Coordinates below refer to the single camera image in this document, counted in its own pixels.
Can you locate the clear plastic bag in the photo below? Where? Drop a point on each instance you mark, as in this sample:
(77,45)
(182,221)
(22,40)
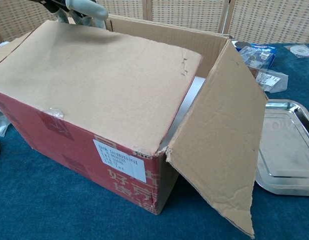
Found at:
(0,125)

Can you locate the white foam sheet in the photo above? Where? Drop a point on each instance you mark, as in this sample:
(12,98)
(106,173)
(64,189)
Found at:
(192,92)

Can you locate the red brown cardboard box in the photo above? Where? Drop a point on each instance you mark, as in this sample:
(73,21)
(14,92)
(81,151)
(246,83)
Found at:
(94,75)

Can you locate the stainless steel rectangular tray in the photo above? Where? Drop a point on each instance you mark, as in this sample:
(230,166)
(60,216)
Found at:
(289,150)

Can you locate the round disc in clear bag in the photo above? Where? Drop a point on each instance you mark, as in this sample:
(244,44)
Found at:
(300,51)

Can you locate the clear plastic pastry container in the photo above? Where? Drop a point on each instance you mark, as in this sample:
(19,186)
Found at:
(272,80)

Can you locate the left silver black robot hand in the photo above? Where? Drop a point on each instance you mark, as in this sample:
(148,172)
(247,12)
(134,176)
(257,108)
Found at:
(82,7)

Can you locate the blue sandwich cookie package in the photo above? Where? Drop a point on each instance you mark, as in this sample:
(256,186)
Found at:
(265,48)

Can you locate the woven rattan folding screen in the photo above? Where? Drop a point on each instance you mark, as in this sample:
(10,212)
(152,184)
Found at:
(182,12)

